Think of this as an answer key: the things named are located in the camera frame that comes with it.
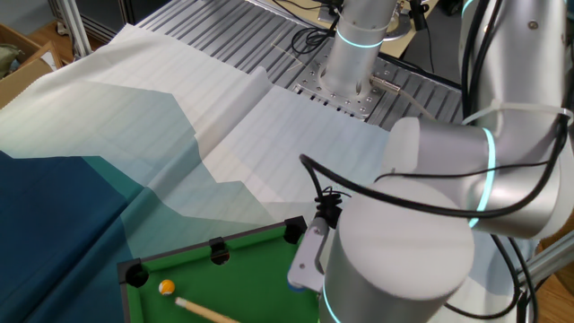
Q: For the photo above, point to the black clamp mount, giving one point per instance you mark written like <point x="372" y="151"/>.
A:
<point x="417" y="15"/>

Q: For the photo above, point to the blue white patterned cloth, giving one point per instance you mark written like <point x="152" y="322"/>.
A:
<point x="269" y="157"/>

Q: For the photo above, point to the brown cardboard box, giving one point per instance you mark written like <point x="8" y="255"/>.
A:
<point x="22" y="81"/>

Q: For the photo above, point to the olive green bag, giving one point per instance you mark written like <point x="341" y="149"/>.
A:
<point x="6" y="60"/>

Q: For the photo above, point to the silver wrist camera blue end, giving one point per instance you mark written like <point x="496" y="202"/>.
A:
<point x="309" y="255"/>

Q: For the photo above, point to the aluminium frame post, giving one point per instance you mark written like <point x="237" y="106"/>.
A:
<point x="76" y="31"/>

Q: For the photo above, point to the mini green pool table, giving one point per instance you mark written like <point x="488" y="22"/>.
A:
<point x="251" y="278"/>

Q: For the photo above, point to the yellow white pool ball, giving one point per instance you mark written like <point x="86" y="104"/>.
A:
<point x="167" y="287"/>

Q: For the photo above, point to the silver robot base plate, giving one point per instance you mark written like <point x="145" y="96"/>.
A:
<point x="341" y="105"/>

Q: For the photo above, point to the wooden pool cue black butt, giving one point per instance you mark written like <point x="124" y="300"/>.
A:
<point x="202" y="311"/>

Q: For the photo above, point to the aluminium frame rail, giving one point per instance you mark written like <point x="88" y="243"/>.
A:
<point x="551" y="258"/>

